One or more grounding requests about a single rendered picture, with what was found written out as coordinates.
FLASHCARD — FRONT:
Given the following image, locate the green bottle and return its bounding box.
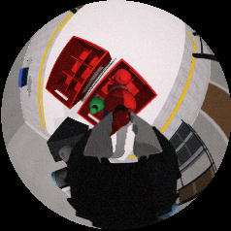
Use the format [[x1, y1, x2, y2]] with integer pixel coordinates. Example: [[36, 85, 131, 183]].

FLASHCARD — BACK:
[[89, 94, 105, 114]]

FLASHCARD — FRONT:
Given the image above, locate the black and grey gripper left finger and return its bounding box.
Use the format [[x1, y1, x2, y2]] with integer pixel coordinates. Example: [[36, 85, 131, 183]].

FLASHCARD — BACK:
[[64, 112, 114, 184]]

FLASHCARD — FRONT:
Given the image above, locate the red crate with dividers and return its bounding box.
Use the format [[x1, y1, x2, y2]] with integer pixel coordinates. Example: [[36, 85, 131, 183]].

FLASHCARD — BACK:
[[46, 36, 112, 110], [77, 58, 157, 126]]

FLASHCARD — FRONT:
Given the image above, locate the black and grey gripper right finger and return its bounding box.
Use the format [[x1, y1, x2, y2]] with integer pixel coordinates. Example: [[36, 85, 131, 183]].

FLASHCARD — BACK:
[[128, 112, 182, 180]]

